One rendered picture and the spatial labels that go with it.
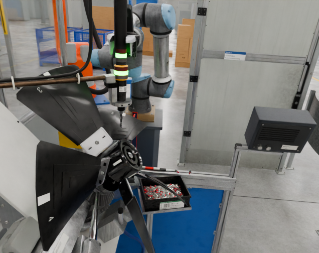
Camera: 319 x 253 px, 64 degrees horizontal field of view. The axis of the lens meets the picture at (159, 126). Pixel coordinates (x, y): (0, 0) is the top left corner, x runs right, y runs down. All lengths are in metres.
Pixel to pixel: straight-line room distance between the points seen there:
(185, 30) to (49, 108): 7.65
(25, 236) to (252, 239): 1.94
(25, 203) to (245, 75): 2.33
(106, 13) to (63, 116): 8.13
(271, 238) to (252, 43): 1.74
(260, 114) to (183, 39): 7.18
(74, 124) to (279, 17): 2.28
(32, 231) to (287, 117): 1.09
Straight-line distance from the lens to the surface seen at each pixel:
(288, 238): 2.53
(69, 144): 1.37
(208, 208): 1.56
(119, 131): 0.99
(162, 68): 1.47
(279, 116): 1.29
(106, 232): 0.98
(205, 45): 2.62
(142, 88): 1.56
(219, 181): 1.43
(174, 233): 1.70
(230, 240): 2.32
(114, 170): 0.80
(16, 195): 0.85
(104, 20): 8.87
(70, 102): 0.83
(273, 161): 3.25
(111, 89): 0.81
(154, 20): 1.36
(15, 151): 0.92
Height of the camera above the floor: 1.65
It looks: 25 degrees down
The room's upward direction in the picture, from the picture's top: 4 degrees clockwise
